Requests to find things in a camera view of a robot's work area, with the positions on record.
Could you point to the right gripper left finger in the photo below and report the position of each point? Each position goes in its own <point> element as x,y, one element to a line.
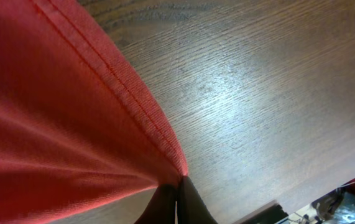
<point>161,208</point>

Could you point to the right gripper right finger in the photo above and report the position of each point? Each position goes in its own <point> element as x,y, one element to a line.
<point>190,207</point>

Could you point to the orange red t-shirt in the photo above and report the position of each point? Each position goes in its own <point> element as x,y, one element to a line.
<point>78,126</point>

